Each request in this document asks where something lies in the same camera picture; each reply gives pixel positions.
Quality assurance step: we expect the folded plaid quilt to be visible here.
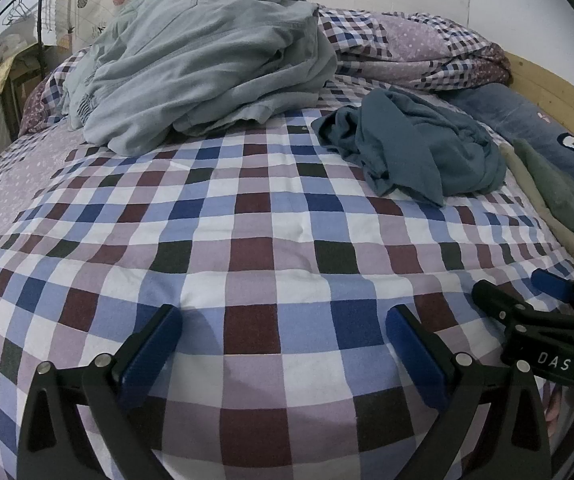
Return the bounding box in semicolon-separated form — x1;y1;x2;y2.
319;6;512;92

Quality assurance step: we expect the wooden headboard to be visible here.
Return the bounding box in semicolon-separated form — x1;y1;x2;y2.
506;52;574;134

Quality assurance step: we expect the olive green folded garment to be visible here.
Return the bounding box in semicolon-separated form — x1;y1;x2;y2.
513;140;574;232

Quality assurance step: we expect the plaid bed sheet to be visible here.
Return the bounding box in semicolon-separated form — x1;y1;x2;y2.
0;48;574;480

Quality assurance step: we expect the beige folded garment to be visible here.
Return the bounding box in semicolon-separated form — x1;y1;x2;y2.
499;143;574;258

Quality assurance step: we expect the dark teal shirt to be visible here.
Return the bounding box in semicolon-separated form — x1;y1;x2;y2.
312;89;506;206

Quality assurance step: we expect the black clothes rack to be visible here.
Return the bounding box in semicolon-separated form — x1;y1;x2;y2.
0;0;47;77

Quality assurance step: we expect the blue cartoon pillow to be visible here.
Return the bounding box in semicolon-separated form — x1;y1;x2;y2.
439;82;574;179

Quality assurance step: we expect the light grey-green jacket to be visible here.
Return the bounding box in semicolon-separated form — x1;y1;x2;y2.
62;0;337;156

